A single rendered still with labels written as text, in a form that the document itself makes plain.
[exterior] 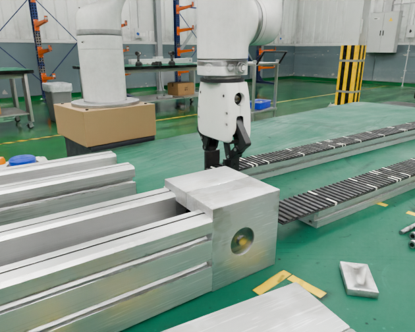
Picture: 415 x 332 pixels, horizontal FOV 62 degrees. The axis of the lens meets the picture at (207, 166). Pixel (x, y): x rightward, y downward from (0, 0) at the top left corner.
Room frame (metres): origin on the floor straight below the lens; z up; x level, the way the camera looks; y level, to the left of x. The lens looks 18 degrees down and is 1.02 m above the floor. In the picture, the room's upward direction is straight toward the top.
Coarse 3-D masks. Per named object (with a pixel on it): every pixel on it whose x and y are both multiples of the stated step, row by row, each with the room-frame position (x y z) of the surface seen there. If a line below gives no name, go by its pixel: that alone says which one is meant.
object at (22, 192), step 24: (0, 168) 0.45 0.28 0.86; (24, 168) 0.45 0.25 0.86; (48, 168) 0.46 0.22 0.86; (72, 168) 0.48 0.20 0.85; (96, 168) 0.45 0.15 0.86; (120, 168) 0.45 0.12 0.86; (0, 192) 0.37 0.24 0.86; (24, 192) 0.38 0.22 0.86; (48, 192) 0.40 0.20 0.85; (72, 192) 0.42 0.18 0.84; (96, 192) 0.43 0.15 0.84; (120, 192) 0.45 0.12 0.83; (0, 216) 0.37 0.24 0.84; (24, 216) 0.38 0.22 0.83
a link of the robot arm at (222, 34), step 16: (208, 0) 0.57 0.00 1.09; (224, 0) 0.56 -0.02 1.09; (240, 0) 0.57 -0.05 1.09; (208, 16) 0.57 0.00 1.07; (224, 16) 0.56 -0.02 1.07; (240, 16) 0.57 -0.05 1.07; (256, 16) 0.59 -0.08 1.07; (208, 32) 0.57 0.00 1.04; (224, 32) 0.56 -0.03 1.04; (240, 32) 0.57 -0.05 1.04; (256, 32) 0.60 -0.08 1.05; (208, 48) 0.57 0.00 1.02; (224, 48) 0.56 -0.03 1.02; (240, 48) 0.57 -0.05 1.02
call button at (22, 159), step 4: (16, 156) 0.55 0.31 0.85; (20, 156) 0.55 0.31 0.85; (24, 156) 0.55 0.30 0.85; (28, 156) 0.55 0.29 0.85; (32, 156) 0.55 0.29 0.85; (12, 160) 0.53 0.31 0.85; (16, 160) 0.53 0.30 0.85; (20, 160) 0.53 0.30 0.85; (24, 160) 0.53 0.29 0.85; (28, 160) 0.53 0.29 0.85; (32, 160) 0.54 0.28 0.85; (12, 164) 0.52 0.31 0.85; (16, 164) 0.52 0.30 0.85; (20, 164) 0.52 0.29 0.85
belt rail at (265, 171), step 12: (408, 132) 0.93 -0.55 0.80; (360, 144) 0.81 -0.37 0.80; (372, 144) 0.85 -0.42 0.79; (384, 144) 0.87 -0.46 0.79; (312, 156) 0.71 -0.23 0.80; (324, 156) 0.75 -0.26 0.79; (336, 156) 0.76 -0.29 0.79; (252, 168) 0.62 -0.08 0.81; (264, 168) 0.64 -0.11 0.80; (276, 168) 0.66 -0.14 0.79; (288, 168) 0.67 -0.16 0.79; (300, 168) 0.70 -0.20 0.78
